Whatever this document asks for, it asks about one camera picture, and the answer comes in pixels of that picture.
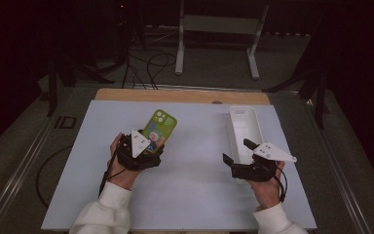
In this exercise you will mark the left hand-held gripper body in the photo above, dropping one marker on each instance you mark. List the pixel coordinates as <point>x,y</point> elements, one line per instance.
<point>136,159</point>

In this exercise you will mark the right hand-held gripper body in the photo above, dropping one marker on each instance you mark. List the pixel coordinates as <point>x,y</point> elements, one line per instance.
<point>256,170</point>

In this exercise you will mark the long white plastic tray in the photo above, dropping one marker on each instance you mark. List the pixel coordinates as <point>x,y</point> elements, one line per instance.
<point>245,130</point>

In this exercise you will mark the green phone with cartoon case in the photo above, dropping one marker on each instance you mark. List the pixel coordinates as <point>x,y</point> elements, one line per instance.
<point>160,128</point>

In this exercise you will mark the person's left hand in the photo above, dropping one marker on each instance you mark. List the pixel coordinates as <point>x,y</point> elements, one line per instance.
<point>123,177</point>

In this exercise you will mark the person's right hand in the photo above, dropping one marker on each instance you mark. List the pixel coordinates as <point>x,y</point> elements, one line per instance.
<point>268,191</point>

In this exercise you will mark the pale grey board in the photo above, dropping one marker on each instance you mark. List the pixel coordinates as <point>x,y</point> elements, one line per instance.
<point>191,195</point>

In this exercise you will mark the black tripod stand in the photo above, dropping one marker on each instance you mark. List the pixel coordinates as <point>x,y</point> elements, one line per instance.
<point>52,87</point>
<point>319,97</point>

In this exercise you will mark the white metal stand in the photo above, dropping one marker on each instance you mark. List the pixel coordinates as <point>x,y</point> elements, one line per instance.
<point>220,24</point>

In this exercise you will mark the metal floor rail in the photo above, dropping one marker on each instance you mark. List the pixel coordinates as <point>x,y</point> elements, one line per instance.
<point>19,169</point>
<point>341,175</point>

